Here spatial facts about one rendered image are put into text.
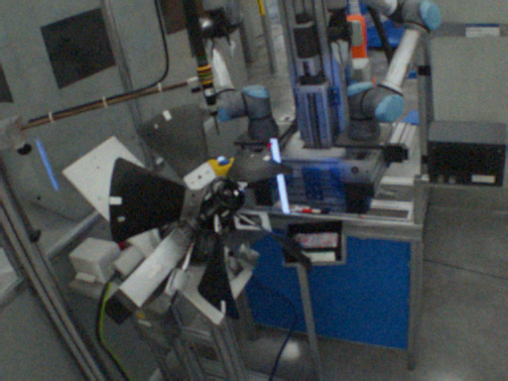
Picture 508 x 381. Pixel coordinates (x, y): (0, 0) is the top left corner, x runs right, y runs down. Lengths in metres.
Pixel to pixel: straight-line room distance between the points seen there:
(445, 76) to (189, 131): 1.93
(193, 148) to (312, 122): 0.88
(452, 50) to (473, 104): 0.38
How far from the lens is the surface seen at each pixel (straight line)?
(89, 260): 1.76
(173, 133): 1.47
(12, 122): 1.41
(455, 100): 3.05
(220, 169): 1.87
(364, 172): 1.91
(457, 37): 2.93
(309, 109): 2.15
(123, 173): 1.23
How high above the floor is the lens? 1.85
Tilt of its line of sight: 28 degrees down
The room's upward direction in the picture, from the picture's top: 12 degrees counter-clockwise
